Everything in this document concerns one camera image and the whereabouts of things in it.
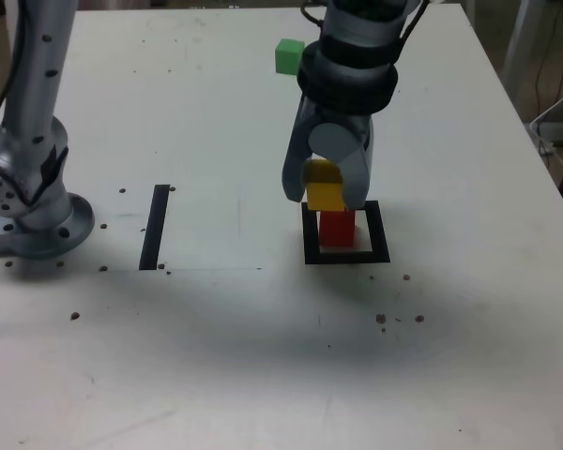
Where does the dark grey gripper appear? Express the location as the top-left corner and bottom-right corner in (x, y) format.
(281, 96), (374, 211)

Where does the yellow cube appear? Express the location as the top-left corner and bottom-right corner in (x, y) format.
(301, 158), (347, 212)

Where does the red cube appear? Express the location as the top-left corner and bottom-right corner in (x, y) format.
(318, 209), (357, 248)

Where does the green cube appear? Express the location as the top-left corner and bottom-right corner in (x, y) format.
(274, 37), (307, 75)

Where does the black tape square outline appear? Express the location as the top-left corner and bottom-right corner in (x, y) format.
(300, 200), (391, 265)

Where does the black tape strip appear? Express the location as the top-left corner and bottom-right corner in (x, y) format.
(138, 184), (171, 272)

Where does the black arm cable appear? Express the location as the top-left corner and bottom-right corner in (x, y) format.
(396, 0), (429, 62)

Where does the thin black cable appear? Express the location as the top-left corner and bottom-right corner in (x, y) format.
(533, 0), (563, 116)

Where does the white cable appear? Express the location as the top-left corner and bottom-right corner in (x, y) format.
(528, 79), (563, 177)

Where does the white metal frame leg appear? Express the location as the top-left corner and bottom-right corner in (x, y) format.
(499, 0), (545, 95)

